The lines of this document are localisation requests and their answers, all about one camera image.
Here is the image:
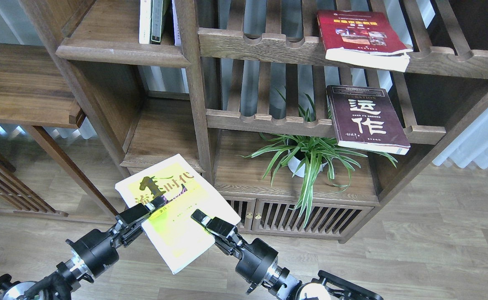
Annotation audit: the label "yellow green book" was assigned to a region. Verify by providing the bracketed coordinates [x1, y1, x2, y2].
[115, 154, 241, 274]

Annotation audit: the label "slatted wooden rack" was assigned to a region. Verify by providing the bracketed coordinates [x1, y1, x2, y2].
[0, 154, 68, 219]

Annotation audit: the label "dark maroon book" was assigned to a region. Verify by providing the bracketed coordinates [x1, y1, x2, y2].
[326, 85, 411, 155]

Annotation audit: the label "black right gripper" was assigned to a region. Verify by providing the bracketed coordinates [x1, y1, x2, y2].
[191, 209, 279, 294]

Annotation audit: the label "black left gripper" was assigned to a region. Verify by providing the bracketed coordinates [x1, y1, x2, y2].
[65, 195, 167, 279]

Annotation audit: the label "white upright book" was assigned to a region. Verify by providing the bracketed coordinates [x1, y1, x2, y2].
[138, 0, 153, 44]

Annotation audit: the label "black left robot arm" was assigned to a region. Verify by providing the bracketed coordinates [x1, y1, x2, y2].
[0, 196, 167, 300]

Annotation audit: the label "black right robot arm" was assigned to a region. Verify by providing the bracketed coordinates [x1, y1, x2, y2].
[192, 209, 382, 300]

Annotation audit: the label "spider plant in white pot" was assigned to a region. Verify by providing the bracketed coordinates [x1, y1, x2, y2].
[248, 99, 398, 225]

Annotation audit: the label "wooden side table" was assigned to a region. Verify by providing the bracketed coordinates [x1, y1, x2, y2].
[0, 43, 117, 217]

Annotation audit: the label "red book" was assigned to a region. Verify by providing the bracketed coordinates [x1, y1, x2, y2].
[317, 10, 412, 72]

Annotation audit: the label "white curtain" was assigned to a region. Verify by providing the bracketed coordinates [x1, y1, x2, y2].
[432, 108, 488, 169]

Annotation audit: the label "dark wooden bookshelf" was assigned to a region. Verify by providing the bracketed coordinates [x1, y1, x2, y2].
[21, 0, 488, 243]

